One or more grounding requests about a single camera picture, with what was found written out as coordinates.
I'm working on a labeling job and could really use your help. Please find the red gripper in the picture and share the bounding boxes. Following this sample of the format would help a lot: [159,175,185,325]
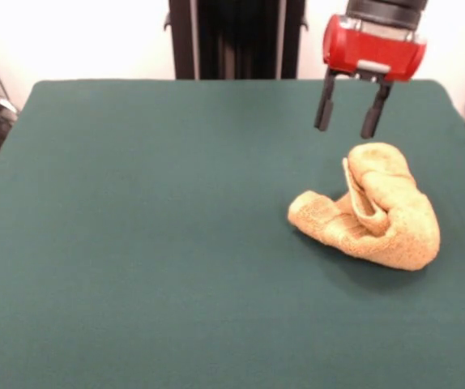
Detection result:
[313,14,428,139]

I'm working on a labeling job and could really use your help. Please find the dark green table cloth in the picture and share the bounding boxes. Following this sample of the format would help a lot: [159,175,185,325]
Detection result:
[0,79,465,389]

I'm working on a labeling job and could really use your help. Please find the orange terry towel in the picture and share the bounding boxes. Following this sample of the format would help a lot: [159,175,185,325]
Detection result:
[287,141,442,271]

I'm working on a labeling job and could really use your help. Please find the black metal stand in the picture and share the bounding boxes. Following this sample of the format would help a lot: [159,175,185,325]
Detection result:
[162,0,310,80]

